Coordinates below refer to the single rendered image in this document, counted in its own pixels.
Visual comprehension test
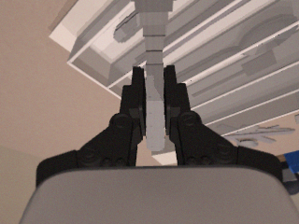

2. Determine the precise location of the grey spoon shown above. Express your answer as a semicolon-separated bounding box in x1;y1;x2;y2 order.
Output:
243;24;299;55
230;139;259;148

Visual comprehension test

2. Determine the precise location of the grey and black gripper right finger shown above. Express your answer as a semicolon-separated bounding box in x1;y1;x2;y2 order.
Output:
164;65;283;185

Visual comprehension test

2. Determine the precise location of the white flat board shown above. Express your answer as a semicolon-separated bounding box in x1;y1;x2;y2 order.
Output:
50;0;113;52

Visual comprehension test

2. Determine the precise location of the beige cube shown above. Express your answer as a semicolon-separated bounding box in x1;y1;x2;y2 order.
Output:
151;137;177;165

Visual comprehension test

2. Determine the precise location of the grey fork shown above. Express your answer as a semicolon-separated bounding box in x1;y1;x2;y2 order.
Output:
131;0;177;151
115;11;135;31
113;13;143;43

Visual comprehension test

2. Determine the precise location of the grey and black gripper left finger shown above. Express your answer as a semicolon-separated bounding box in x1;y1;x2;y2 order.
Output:
36;66;147;187

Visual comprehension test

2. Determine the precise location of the grey divided cutlery tray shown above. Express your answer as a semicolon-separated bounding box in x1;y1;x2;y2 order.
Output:
66;0;299;136

